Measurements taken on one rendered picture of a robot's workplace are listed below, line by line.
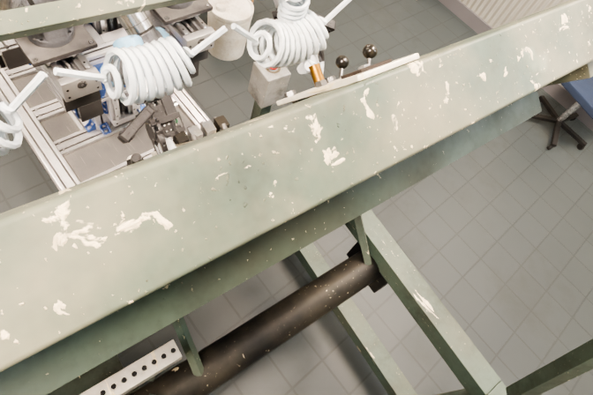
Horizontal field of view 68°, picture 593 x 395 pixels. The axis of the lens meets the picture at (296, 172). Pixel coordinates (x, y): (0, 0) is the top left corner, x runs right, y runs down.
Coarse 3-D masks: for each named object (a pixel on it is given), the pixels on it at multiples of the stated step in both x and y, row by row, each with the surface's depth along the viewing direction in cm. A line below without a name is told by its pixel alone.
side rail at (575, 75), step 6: (582, 66) 89; (588, 66) 88; (570, 72) 91; (576, 72) 90; (582, 72) 89; (588, 72) 88; (564, 78) 92; (570, 78) 91; (576, 78) 90; (582, 78) 90; (552, 84) 95
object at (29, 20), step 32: (64, 0) 40; (96, 0) 41; (128, 0) 42; (160, 0) 44; (192, 0) 47; (0, 32) 37; (32, 32) 39; (224, 32) 51; (256, 32) 59; (288, 32) 57; (320, 32) 59; (128, 64) 45; (160, 64) 47; (192, 64) 52; (288, 64) 59; (160, 96) 50; (0, 128) 41
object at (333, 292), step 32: (352, 224) 176; (320, 256) 228; (352, 256) 176; (384, 256) 167; (320, 288) 162; (352, 288) 166; (416, 288) 163; (256, 320) 152; (288, 320) 153; (352, 320) 214; (416, 320) 165; (448, 320) 160; (224, 352) 142; (256, 352) 146; (384, 352) 210; (448, 352) 156; (64, 384) 165; (160, 384) 134; (192, 384) 136; (384, 384) 207; (480, 384) 150
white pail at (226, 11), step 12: (216, 0) 286; (228, 0) 289; (240, 0) 292; (252, 0) 292; (216, 12) 279; (228, 12) 283; (240, 12) 285; (252, 12) 287; (216, 24) 284; (228, 24) 282; (240, 24) 284; (228, 36) 291; (240, 36) 294; (216, 48) 302; (228, 48) 300; (240, 48) 306; (228, 60) 310
